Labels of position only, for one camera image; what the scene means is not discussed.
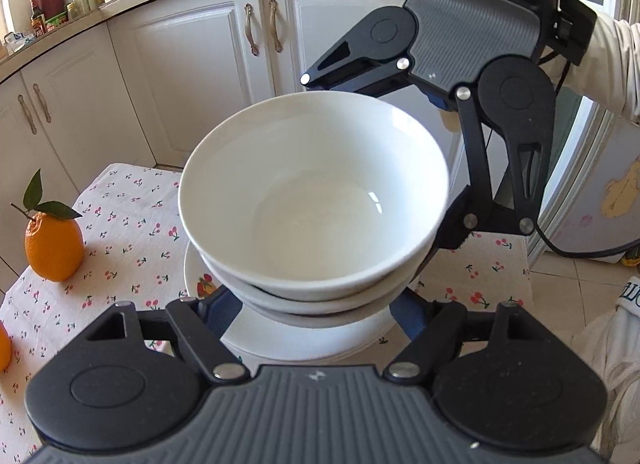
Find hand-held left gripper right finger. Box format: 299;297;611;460
384;293;547;386

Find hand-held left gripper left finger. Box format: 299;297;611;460
86;288;249;386

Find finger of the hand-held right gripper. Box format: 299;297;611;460
299;23;417;96
434;87;549;251

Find white bowl pink floral print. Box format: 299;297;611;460
197;244;437;318
179;91;450;303
235;289;403;331

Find large white plate fruit print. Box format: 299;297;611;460
220;329;401;364
184;239;401;361

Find person's right forearm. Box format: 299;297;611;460
566;9;640;126

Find cherry print tablecloth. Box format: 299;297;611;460
0;163;534;464

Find white patterned door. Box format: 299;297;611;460
537;0;640;266

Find white kitchen cabinets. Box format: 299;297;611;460
0;0;506;270

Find orange with green leaves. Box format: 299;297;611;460
11;169;85;283

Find person's white garment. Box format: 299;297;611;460
570;274;640;464

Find orange without leaf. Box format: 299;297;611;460
0;321;13;373

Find dark sauce bottle red label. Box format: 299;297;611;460
30;0;47;36

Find blue white packet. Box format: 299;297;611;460
0;29;32;53

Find black cable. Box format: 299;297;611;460
532;221;640;261

